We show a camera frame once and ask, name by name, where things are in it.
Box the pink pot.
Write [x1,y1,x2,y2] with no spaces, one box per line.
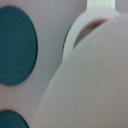
[63,0,119,58]

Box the pink stove top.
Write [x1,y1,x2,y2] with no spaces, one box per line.
[0,0,86,128]

